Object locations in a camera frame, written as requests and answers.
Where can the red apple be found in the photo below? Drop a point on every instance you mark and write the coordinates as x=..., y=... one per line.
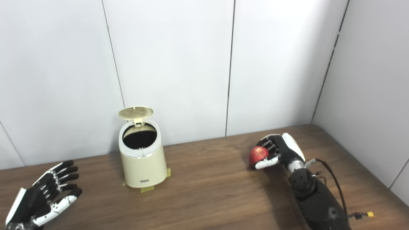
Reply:
x=258, y=155

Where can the round cream bin lid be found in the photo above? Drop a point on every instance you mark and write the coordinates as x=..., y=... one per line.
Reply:
x=135, y=112

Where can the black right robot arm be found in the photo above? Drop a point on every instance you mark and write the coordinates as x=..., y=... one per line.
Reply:
x=316, y=198

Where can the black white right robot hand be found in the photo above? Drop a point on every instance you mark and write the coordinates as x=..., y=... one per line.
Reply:
x=287, y=150

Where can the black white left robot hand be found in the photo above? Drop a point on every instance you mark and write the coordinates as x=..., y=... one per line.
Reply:
x=30, y=201

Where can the cream-colored trash bin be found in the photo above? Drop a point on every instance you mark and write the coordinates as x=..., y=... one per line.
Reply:
x=143, y=167

